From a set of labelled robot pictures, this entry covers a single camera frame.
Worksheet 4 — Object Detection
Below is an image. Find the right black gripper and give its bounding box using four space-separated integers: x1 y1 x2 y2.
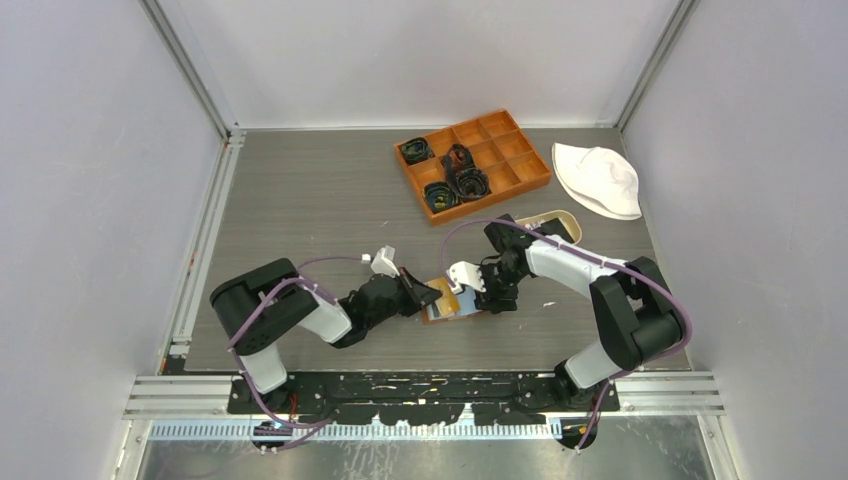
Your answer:
470 260 526 314

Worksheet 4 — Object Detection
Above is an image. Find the orange wooden divider tray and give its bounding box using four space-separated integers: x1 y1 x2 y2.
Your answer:
393 109 552 226

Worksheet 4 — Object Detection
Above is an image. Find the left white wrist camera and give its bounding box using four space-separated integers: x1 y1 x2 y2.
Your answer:
360 245 400 278

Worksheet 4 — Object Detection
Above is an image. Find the orange gold credit card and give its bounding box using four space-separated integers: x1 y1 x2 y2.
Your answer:
426 277 461 321

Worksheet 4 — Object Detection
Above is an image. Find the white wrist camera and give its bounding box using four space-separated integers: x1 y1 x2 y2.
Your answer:
446 261 487 294
360 245 400 278

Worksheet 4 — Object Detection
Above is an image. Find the beige oval card tray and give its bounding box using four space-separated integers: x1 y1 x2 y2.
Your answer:
516 210 583 245

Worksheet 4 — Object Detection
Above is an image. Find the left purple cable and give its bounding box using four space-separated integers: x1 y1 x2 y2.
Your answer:
227 255 372 453

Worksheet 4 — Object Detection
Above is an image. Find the rolled dark belt centre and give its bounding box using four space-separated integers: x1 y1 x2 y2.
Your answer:
441 143 491 202

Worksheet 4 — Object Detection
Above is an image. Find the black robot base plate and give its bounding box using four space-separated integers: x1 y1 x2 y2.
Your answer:
226 372 620 448

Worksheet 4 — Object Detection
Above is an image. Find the rolled dark belt top-left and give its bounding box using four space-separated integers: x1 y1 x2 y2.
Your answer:
398 137 434 165

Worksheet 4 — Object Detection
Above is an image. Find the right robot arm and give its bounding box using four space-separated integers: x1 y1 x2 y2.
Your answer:
475 215 691 411

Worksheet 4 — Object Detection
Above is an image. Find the rolled dark belt bottom-left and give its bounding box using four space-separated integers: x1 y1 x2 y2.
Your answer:
422 181 460 214

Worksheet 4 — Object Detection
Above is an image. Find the aluminium frame rail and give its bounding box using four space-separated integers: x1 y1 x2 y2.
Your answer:
124 371 724 424

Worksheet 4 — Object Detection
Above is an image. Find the brown leather card holder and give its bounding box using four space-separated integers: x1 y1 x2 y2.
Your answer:
421 279 481 325

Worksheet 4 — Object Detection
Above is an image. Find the white bucket hat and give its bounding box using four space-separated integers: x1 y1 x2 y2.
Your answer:
551 143 642 221

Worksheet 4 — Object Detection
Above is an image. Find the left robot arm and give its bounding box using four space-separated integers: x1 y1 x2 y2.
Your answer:
209 258 442 413

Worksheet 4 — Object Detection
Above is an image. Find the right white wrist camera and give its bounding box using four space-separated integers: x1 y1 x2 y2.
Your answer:
446 261 487 294

